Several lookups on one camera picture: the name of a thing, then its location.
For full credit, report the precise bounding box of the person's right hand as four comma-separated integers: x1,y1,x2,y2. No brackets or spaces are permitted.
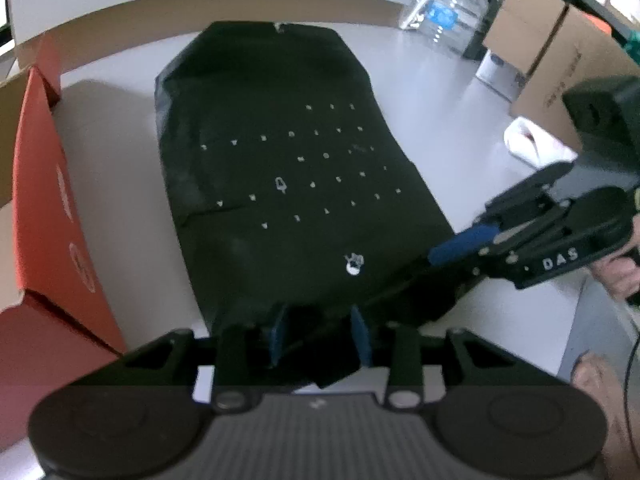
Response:
590,256,640,301

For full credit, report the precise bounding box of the large cardboard box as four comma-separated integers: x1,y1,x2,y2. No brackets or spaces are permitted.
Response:
511,6,639,153

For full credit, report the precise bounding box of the small cardboard box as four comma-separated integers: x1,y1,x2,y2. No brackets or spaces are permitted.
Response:
483,0,570,76

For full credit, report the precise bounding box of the red cardboard shoe box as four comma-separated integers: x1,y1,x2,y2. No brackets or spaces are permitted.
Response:
0,36,126,448

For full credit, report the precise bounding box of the white paper bag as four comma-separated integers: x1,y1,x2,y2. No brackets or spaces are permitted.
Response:
503,116,577,169

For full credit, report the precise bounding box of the clear water bottle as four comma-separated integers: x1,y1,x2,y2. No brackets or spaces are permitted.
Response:
398,0,501,61

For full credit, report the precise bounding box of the person's bare foot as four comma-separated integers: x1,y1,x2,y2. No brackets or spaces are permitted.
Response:
572,351,634,476

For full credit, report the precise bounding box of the white small box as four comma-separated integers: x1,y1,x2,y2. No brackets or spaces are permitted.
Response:
475,50,527,102

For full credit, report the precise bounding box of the black shopping bag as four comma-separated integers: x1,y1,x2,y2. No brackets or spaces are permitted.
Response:
155,22,458,387

